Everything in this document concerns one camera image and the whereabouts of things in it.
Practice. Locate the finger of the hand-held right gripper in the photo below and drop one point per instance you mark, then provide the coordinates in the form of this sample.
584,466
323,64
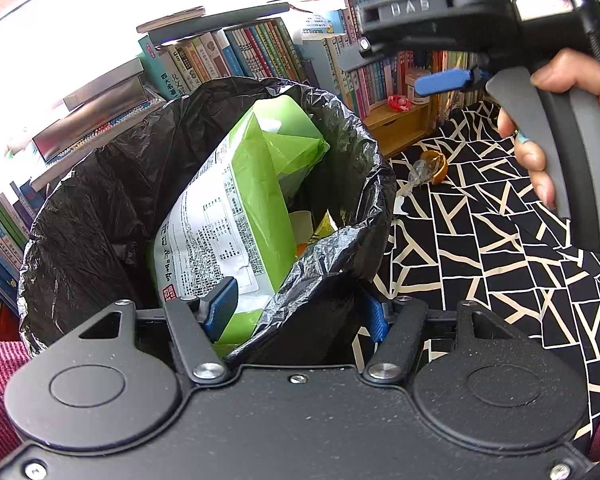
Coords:
360,60
442,81

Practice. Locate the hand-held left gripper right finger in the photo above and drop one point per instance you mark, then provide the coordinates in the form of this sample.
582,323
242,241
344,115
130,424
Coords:
377,317

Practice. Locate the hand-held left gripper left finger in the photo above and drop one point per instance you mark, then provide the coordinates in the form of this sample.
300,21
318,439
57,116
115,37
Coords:
222,305

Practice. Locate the green wet wipes pack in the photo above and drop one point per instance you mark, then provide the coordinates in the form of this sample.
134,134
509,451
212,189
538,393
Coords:
220,220

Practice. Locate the small clear plastic wrapper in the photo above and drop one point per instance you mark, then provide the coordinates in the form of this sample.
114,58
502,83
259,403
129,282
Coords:
417,172

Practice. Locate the orange peel piece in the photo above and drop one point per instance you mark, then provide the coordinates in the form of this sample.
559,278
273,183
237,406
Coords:
302,250

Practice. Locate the gold foil wrapper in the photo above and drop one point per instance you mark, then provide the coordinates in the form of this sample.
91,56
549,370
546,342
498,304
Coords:
325,227

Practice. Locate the black plastic trash bag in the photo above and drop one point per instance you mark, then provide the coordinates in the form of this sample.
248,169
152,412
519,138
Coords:
80,210

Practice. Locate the person's right hand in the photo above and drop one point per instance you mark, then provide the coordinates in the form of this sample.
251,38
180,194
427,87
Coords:
570,70

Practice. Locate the row of thin colourful books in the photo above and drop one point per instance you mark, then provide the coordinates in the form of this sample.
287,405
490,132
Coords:
445,107

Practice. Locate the small white jar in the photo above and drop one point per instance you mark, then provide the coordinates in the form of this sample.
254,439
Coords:
416,92

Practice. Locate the wooden desk shelf with drawers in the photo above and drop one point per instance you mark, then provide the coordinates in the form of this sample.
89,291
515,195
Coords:
400,127

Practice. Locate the row of upright books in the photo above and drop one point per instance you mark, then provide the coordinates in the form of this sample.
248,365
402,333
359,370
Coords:
5,240
260,45

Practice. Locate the dark flat book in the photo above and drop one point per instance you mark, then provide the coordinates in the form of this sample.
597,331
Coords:
220,22

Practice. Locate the thin brown book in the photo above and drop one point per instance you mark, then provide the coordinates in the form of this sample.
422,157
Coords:
175,17

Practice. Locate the stack of lying books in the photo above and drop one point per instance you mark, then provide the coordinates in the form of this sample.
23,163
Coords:
95,110

